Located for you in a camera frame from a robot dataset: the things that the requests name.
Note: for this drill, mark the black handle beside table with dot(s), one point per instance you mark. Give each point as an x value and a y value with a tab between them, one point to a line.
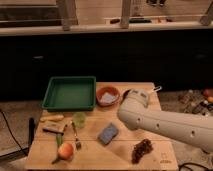
31	131

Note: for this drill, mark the blue sponge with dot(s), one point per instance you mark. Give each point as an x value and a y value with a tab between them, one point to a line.
107	134

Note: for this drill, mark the yellow banana toy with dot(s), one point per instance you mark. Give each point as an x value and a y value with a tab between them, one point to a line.
52	118

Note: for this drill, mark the white spatula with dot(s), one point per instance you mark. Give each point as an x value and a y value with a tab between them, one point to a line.
155	89

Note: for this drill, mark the brown grape bunch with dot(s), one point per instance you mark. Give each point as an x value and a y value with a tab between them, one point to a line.
140	149

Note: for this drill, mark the red yellow apple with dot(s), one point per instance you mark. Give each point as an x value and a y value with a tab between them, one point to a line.
65	151

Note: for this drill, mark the small green cup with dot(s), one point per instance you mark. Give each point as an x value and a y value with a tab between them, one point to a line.
79	119

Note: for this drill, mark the orange bowl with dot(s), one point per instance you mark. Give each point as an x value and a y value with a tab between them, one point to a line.
107	96

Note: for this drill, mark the metal fork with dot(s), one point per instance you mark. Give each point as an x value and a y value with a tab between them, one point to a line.
77	141

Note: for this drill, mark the dark brown bowl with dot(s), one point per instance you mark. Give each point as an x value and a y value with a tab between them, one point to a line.
125	94

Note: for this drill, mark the green plastic tray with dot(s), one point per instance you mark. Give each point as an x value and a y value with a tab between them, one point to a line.
70	93

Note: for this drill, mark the spice bottle rack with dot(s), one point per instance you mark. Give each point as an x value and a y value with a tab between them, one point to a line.
197	102

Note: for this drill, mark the green pea pod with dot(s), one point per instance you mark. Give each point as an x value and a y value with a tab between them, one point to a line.
59	143

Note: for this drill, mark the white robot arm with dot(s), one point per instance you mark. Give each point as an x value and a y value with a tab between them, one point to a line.
195	130

